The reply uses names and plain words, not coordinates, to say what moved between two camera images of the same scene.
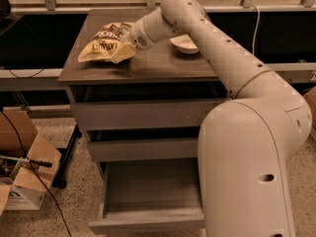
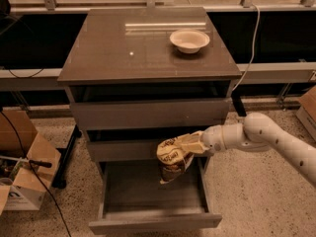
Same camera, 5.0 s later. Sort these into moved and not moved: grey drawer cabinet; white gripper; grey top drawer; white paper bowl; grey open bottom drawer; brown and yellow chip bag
Moved: brown and yellow chip bag; white gripper
Not moved: grey open bottom drawer; white paper bowl; grey drawer cabinet; grey top drawer
